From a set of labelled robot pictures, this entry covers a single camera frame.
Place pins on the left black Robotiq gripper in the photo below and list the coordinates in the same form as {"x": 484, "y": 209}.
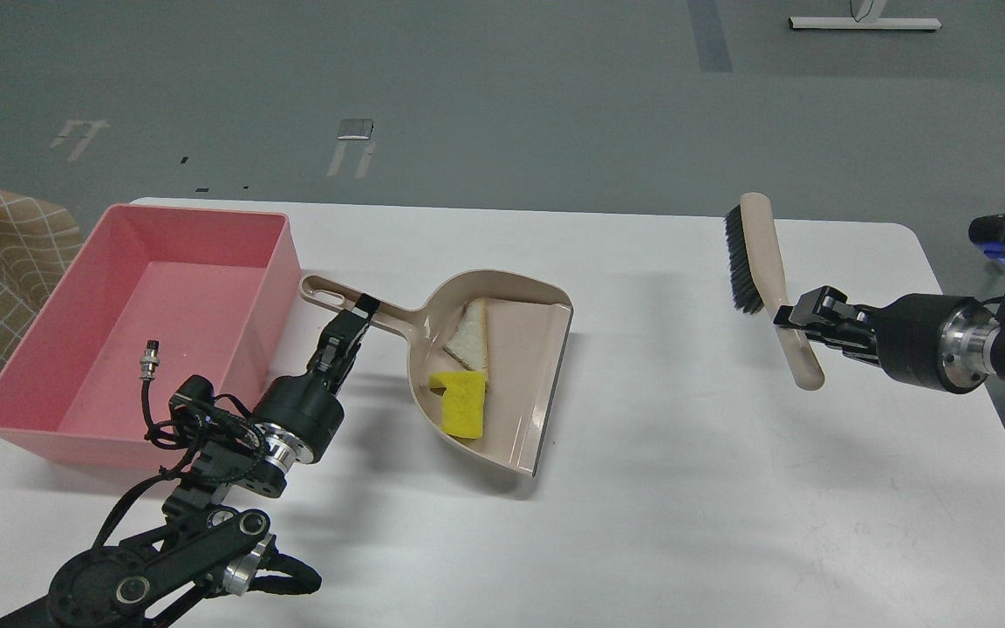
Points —
{"x": 307, "y": 405}

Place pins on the pink plastic bin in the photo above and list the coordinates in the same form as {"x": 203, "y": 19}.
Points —
{"x": 213, "y": 287}

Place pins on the beige hand brush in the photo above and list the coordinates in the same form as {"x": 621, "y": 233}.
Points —
{"x": 758, "y": 283}

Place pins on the beige plastic dustpan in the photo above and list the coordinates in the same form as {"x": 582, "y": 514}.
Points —
{"x": 510, "y": 329}

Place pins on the bread slice piece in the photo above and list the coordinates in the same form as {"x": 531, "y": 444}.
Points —
{"x": 469, "y": 344}

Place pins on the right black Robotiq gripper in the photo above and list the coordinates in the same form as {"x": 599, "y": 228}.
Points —
{"x": 936, "y": 342}

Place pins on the yellow sponge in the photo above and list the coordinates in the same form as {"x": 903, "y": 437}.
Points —
{"x": 463, "y": 400}

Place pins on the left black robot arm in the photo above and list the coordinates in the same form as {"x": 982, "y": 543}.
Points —
{"x": 170, "y": 541}

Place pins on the grey floor plate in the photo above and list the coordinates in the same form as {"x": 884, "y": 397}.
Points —
{"x": 356, "y": 129}

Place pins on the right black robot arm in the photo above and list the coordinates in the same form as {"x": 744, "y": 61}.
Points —
{"x": 987, "y": 234}

